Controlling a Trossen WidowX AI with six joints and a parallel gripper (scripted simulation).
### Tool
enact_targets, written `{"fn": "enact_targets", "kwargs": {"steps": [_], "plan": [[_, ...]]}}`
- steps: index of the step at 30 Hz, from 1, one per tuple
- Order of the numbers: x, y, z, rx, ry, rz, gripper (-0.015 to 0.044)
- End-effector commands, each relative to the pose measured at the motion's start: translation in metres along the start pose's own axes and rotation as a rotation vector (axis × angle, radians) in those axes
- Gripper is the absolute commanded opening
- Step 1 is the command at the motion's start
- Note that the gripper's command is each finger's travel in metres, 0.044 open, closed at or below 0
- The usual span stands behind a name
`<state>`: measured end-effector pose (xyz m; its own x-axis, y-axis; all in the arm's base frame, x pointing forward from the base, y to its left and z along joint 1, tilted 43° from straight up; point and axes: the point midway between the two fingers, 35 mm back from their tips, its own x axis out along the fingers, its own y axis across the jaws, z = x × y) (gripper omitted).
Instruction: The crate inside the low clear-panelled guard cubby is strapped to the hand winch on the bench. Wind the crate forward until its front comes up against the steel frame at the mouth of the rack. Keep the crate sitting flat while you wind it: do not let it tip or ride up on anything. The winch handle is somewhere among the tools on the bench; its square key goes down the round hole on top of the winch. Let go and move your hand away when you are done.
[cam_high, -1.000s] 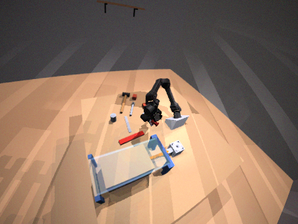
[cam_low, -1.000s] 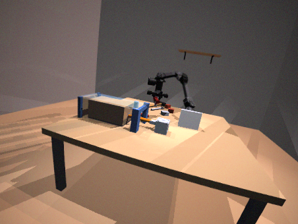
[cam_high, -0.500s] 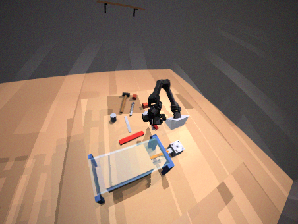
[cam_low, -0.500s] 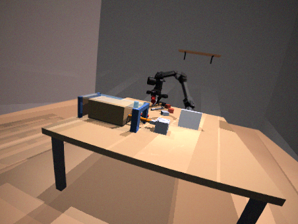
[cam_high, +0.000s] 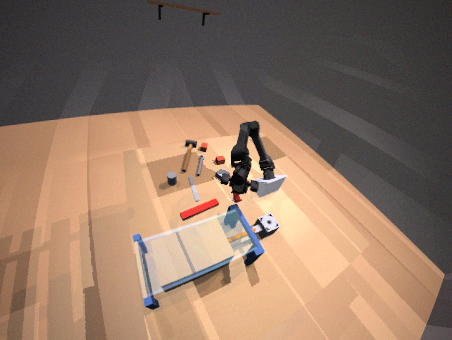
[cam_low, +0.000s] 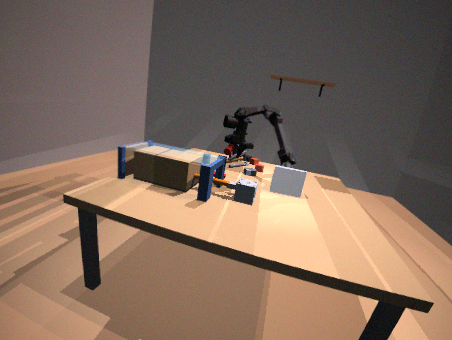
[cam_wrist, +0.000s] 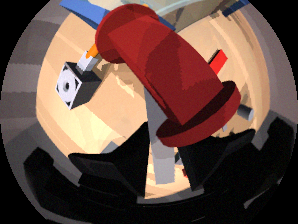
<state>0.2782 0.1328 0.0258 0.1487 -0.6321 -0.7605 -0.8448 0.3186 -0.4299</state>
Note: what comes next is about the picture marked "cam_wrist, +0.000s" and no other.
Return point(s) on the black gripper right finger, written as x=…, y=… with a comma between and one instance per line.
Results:
x=201, y=159

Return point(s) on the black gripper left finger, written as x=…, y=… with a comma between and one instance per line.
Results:
x=127, y=163

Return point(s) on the grey cylinder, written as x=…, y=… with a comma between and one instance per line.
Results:
x=245, y=112

